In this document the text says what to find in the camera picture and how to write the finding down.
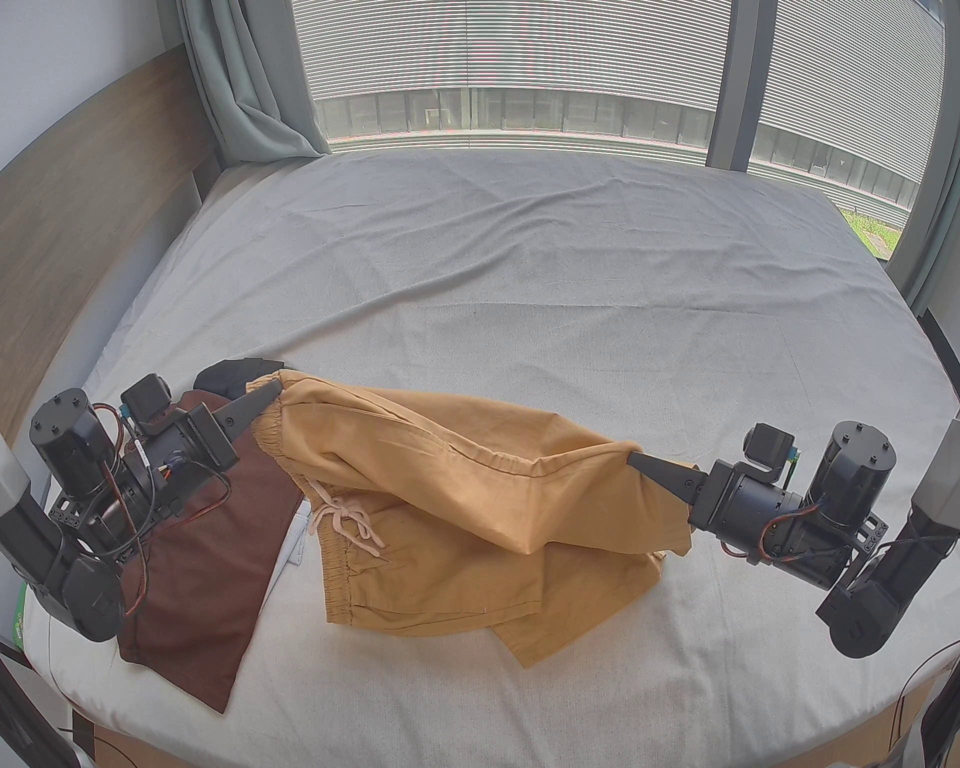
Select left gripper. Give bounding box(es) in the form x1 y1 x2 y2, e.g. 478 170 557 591
138 403 240 489

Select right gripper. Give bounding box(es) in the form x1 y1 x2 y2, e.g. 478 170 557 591
688 459 808 561

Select mustard drawstring shorts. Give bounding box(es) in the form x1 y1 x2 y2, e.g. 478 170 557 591
246 369 696 670

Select bed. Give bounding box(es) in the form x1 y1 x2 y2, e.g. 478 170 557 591
0 45 960 768

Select black garment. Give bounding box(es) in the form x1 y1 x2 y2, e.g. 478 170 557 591
196 358 290 401

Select white garment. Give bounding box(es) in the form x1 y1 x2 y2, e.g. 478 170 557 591
261 501 315 609

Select brown garment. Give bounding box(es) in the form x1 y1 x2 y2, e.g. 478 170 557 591
116 388 309 714

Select grey-green curtain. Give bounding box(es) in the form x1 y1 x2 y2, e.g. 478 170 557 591
176 0 332 168

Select window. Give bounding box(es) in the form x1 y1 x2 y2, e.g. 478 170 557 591
288 0 960 320

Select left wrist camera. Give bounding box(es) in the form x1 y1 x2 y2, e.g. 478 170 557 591
120 373 178 438

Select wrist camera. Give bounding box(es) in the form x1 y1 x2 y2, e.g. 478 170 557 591
742 423 802 489
120 373 178 438

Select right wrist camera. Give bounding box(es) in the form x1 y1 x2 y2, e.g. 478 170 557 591
742 423 802 489

